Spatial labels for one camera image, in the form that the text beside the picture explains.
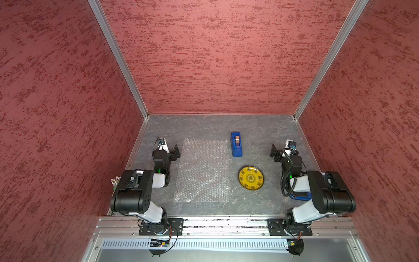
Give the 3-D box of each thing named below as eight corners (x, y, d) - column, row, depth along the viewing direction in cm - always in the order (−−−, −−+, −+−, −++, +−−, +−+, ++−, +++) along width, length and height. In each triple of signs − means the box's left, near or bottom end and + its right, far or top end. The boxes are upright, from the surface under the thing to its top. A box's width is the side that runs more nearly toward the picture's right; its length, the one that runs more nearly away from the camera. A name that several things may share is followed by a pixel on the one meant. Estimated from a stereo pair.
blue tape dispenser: (232, 157, 101) (233, 151, 95) (231, 138, 110) (232, 132, 105) (242, 157, 101) (243, 152, 96) (239, 138, 110) (241, 132, 105)
